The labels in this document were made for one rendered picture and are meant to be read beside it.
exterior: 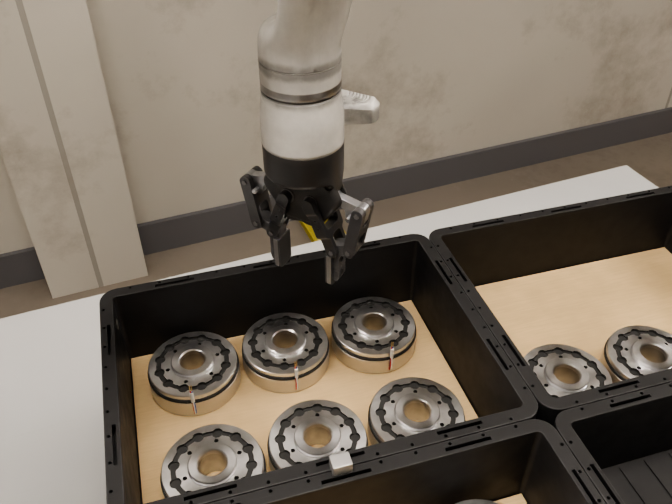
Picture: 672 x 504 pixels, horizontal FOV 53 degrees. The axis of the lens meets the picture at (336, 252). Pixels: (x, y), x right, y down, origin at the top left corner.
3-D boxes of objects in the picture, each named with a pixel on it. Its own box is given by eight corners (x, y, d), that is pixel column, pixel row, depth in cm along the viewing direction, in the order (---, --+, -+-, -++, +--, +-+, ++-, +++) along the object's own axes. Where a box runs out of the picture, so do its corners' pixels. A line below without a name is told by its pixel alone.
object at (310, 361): (252, 386, 76) (251, 382, 75) (236, 325, 83) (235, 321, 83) (338, 366, 78) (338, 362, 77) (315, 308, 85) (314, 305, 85)
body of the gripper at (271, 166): (240, 139, 60) (249, 225, 66) (323, 163, 57) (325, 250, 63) (284, 105, 65) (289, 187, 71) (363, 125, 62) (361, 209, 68)
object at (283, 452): (281, 496, 65) (280, 492, 64) (259, 414, 72) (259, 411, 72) (379, 470, 67) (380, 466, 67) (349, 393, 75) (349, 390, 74)
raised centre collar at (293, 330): (269, 361, 78) (269, 357, 77) (260, 332, 81) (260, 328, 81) (310, 352, 79) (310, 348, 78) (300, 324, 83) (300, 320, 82)
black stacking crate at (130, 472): (136, 595, 62) (110, 530, 55) (120, 363, 84) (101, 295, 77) (522, 485, 71) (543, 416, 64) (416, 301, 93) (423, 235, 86)
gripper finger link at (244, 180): (261, 164, 67) (280, 215, 70) (247, 165, 68) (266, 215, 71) (246, 177, 66) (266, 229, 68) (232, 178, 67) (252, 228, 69)
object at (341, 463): (333, 477, 58) (333, 469, 57) (328, 463, 59) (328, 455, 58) (353, 472, 59) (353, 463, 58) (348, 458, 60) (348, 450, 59)
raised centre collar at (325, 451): (300, 464, 67) (300, 460, 67) (288, 425, 71) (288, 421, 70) (347, 452, 68) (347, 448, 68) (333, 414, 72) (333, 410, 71)
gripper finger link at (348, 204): (322, 190, 62) (316, 207, 64) (365, 216, 61) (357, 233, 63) (335, 177, 64) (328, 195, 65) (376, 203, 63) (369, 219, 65)
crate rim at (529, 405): (113, 544, 56) (107, 528, 54) (103, 306, 78) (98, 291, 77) (541, 429, 65) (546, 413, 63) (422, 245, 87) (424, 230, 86)
